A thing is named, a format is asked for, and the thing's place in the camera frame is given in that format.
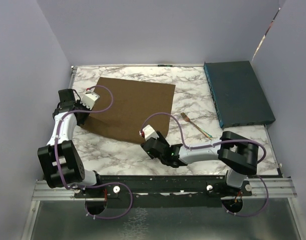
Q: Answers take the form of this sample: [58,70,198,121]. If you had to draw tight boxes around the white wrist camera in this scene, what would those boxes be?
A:
[81,92,100,111]
[139,125,159,141]

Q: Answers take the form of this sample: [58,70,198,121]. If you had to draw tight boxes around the green black marker pen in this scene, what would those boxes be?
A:
[157,64,174,67]

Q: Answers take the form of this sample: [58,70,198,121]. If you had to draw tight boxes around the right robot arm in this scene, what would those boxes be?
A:
[141,131,259,196]

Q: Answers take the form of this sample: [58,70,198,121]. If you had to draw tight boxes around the dark teal flat box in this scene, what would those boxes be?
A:
[203,61,275,129]

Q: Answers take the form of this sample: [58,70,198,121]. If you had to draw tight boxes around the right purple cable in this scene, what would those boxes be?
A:
[141,111,270,217]

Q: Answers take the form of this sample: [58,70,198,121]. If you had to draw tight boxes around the copper iridescent fork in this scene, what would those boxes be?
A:
[180,112,213,140]

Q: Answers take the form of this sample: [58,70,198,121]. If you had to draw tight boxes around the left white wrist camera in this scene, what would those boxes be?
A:
[81,92,100,111]

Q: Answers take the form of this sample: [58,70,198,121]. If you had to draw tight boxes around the brown cloth napkin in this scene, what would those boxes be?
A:
[82,77,175,144]

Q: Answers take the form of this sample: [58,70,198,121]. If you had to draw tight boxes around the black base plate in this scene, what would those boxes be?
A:
[72,175,249,209]

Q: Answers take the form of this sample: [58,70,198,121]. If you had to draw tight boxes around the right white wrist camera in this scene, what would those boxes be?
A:
[139,125,159,141]

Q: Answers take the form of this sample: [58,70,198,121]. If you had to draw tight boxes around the aluminium rail frame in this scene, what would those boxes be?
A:
[32,178,297,202]

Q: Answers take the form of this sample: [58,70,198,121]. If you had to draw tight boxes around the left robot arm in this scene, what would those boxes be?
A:
[38,89,103,198]

